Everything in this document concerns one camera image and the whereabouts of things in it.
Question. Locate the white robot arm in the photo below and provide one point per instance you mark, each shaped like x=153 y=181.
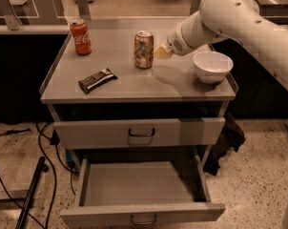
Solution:
x=268 y=44

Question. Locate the dark wrapped snack bar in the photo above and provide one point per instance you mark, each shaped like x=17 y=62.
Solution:
x=95 y=80

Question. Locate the grey metal drawer cabinet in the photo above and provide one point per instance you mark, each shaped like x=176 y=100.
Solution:
x=169 y=89

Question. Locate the orange soda can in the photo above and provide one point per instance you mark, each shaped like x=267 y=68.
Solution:
x=143 y=49

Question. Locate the white ceramic bowl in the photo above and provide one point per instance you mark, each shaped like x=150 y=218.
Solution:
x=212 y=67

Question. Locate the grey desk background left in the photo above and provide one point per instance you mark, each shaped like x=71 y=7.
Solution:
x=37 y=12

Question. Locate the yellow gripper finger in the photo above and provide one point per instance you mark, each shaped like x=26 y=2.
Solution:
x=163 y=51

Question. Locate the open grey middle drawer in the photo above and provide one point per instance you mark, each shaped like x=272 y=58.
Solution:
x=155 y=190

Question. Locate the closed grey upper drawer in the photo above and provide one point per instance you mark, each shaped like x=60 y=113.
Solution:
x=98 y=134

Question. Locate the dark cloth behind cabinet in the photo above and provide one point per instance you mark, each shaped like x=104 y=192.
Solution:
x=231 y=137

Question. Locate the black pole on floor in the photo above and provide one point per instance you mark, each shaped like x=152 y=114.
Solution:
x=25 y=209

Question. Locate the red cola can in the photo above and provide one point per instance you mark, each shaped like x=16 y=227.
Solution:
x=81 y=37

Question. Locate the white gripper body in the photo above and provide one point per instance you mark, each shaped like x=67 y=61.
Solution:
x=176 y=41

